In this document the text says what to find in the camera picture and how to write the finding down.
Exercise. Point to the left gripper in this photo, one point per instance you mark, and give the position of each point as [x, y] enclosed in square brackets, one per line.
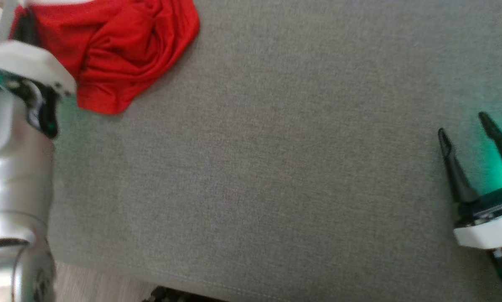
[33, 63]

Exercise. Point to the large grey sofa seat cushion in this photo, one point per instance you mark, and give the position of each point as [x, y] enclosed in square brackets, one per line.
[276, 167]

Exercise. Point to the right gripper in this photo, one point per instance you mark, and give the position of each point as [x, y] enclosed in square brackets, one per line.
[490, 226]

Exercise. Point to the red white basketball jersey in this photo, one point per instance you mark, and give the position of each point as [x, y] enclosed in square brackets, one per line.
[121, 46]

